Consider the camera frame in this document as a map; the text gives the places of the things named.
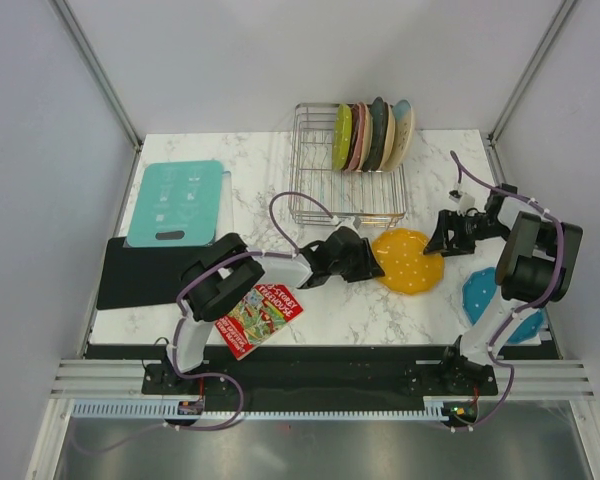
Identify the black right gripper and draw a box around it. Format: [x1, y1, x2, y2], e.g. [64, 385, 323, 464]
[422, 210, 509, 258]

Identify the orange polka dot plate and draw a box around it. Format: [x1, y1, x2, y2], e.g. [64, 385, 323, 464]
[371, 228, 445, 295]

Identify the wire dish rack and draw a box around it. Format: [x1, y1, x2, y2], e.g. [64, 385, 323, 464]
[288, 103, 408, 228]

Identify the green polka dot plate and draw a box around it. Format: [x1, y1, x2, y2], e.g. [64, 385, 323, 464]
[332, 104, 353, 171]

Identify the pink polka dot plate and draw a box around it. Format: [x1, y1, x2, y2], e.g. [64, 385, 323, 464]
[346, 102, 366, 171]

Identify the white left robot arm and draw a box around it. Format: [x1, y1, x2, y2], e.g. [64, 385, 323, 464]
[164, 225, 385, 393]

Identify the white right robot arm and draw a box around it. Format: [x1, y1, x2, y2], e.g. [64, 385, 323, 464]
[423, 184, 583, 394]

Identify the blue polka dot plate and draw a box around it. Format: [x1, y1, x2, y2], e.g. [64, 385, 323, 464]
[462, 267, 546, 345]

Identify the red children's book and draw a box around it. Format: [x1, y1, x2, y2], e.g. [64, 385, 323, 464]
[215, 284, 304, 360]

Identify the cream and blue plate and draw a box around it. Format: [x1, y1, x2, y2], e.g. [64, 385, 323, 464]
[380, 99, 415, 172]

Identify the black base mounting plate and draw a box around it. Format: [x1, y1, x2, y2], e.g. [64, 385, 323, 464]
[142, 346, 498, 411]

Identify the dark teal plate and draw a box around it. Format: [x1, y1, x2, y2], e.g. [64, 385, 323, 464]
[363, 96, 389, 172]

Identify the teal cutting board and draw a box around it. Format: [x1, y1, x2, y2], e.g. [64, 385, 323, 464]
[126, 160, 230, 248]

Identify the black mat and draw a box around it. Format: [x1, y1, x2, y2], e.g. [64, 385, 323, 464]
[96, 237, 203, 311]

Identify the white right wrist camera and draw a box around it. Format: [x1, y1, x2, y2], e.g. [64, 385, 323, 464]
[449, 189, 475, 215]

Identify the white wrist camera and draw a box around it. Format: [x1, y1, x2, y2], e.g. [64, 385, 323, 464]
[336, 216, 361, 235]
[449, 189, 475, 215]

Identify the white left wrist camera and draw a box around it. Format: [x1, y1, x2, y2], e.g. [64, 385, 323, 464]
[336, 216, 361, 235]

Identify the white slotted cable duct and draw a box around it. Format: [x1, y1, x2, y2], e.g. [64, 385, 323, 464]
[71, 399, 448, 421]

